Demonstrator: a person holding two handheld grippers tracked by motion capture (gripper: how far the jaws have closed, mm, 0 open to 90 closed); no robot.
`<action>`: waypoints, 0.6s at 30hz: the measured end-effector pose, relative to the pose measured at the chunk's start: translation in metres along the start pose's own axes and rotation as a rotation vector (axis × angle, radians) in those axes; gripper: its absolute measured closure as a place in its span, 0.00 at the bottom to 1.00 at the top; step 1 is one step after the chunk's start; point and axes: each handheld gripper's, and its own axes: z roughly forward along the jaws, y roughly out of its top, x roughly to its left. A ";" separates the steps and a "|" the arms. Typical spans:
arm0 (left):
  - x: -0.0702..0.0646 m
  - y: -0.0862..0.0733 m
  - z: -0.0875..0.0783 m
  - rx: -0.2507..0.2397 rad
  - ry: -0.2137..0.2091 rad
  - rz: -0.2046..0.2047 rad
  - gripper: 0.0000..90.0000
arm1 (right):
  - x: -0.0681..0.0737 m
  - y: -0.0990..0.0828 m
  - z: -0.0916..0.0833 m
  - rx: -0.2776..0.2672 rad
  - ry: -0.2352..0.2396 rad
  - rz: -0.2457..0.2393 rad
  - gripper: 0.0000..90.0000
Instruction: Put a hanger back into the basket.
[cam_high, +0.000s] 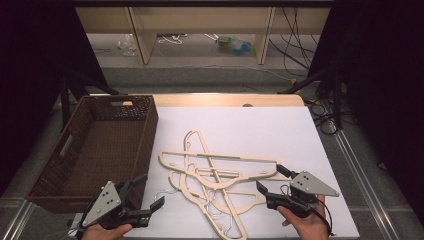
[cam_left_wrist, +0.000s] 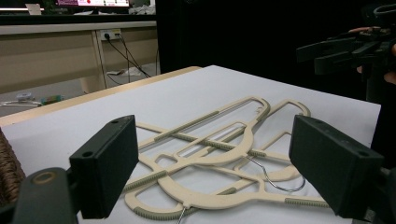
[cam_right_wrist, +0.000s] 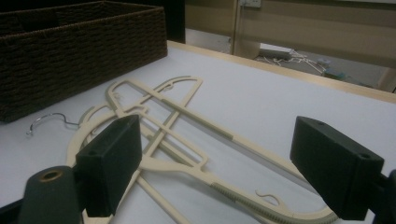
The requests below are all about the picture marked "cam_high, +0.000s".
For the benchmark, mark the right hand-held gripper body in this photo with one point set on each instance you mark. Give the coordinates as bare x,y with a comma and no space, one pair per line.
308,190

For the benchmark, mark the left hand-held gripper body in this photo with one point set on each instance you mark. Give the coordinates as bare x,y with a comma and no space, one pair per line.
106,200

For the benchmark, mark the beige plastic clothes hanger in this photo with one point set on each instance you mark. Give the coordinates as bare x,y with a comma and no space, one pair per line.
253,202
240,220
180,154

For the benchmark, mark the brown wicker basket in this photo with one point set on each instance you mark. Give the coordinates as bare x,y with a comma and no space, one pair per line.
100,150

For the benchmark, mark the person's left hand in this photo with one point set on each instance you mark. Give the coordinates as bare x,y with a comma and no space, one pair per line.
106,233

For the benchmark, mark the person's right hand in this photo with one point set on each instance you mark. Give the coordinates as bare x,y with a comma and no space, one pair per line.
306,226

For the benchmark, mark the white table sheet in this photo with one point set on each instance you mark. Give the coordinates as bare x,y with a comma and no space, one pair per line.
260,133

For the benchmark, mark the black metal stand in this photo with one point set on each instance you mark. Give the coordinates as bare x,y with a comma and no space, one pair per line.
68,93
337,100

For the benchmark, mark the black curtain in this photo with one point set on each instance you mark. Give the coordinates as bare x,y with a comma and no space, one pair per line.
30,83
383,83

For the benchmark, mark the colourful plastic bag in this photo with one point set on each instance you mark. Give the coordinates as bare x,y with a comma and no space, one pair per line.
235,45

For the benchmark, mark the clear plastic bag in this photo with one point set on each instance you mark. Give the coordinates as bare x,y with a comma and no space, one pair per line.
128,45

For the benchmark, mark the metal floor rail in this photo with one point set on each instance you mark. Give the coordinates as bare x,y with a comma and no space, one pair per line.
18,220
363,176

